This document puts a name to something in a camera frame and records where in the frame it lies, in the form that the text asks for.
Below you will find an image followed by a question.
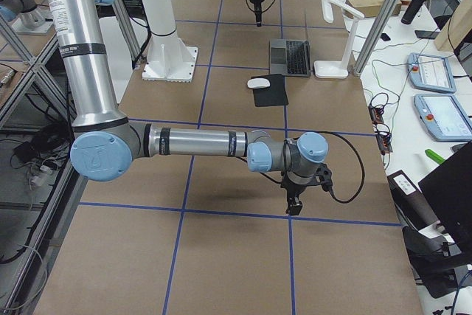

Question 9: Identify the black monitor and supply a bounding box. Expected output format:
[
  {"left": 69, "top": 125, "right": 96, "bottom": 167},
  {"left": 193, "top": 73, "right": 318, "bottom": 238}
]
[{"left": 419, "top": 143, "right": 471, "bottom": 252}]

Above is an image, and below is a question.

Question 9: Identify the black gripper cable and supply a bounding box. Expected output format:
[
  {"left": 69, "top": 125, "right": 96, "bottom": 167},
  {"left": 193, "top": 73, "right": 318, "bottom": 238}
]
[{"left": 316, "top": 131, "right": 367, "bottom": 204}]

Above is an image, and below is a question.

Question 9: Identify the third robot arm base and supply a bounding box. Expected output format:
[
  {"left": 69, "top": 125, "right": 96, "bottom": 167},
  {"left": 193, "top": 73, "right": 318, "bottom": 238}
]
[{"left": 1, "top": 0, "right": 53, "bottom": 35}]

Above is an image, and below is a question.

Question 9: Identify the white computer mouse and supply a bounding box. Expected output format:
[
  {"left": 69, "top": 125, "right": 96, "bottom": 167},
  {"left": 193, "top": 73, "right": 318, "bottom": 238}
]
[{"left": 246, "top": 77, "right": 271, "bottom": 89}]

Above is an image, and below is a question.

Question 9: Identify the black water bottle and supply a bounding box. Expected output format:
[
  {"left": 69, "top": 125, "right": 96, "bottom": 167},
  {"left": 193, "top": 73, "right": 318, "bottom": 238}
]
[{"left": 401, "top": 0, "right": 425, "bottom": 24}]

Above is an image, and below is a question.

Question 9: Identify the white chair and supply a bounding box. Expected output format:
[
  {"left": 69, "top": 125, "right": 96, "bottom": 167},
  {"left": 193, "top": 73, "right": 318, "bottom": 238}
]
[{"left": 99, "top": 17, "right": 143, "bottom": 105}]

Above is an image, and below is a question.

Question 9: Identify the lower blue teach pendant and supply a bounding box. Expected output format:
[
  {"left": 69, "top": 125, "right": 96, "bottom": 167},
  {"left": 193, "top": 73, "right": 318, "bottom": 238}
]
[{"left": 413, "top": 94, "right": 471, "bottom": 142}]

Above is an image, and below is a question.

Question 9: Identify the cardboard box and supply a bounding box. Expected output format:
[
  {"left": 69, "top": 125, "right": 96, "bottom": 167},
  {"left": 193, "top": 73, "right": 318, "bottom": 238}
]
[{"left": 346, "top": 0, "right": 385, "bottom": 18}]

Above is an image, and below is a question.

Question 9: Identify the white desk lamp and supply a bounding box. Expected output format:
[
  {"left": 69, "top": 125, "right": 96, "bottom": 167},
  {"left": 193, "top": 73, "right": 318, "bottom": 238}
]
[{"left": 313, "top": 0, "right": 366, "bottom": 80}]

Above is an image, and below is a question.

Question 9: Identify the aluminium frame post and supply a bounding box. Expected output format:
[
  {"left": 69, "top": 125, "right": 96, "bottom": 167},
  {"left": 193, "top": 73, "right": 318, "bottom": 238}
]
[{"left": 353, "top": 0, "right": 398, "bottom": 77}]

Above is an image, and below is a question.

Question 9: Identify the upper blue teach pendant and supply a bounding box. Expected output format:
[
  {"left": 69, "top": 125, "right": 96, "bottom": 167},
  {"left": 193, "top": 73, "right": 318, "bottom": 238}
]
[{"left": 408, "top": 52, "right": 457, "bottom": 94}]

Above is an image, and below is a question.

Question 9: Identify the blue teach pendant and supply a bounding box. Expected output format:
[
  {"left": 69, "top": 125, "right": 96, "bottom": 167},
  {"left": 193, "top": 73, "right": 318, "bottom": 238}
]
[
  {"left": 408, "top": 52, "right": 457, "bottom": 94},
  {"left": 413, "top": 94, "right": 471, "bottom": 142}
]

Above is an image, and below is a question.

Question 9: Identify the grey laptop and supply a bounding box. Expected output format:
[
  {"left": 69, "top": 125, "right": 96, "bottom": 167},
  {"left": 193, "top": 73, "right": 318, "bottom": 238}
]
[{"left": 268, "top": 8, "right": 312, "bottom": 77}]

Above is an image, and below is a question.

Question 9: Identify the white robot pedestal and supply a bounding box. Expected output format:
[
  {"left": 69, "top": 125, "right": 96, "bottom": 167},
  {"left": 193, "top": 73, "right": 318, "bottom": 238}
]
[{"left": 142, "top": 0, "right": 198, "bottom": 83}]

